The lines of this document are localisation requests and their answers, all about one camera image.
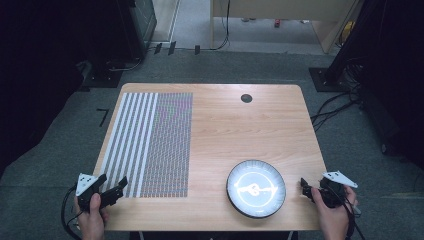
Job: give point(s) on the person's right hand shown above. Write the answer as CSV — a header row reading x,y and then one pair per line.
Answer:
x,y
333,221

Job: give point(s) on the small black floor bracket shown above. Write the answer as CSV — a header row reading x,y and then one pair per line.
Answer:
x,y
197,49
172,47
157,48

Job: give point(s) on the small red object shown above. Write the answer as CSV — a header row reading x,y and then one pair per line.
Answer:
x,y
277,23

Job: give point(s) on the striped woven placemat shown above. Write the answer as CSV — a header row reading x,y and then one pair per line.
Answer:
x,y
160,143

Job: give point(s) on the dark-rimmed patterned plate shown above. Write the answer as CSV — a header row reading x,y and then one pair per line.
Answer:
x,y
256,189

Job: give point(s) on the yellow object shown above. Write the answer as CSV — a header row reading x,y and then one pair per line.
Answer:
x,y
347,31

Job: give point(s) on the dark cabinet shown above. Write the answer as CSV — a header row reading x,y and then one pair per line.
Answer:
x,y
141,23

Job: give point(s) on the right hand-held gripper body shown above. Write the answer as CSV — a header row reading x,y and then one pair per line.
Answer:
x,y
333,195

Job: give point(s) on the person's left hand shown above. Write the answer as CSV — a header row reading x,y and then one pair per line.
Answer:
x,y
91,223

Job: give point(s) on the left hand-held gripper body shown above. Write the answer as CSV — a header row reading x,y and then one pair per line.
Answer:
x,y
84,182

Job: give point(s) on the black stand base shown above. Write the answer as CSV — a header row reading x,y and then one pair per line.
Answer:
x,y
101,78
325,80

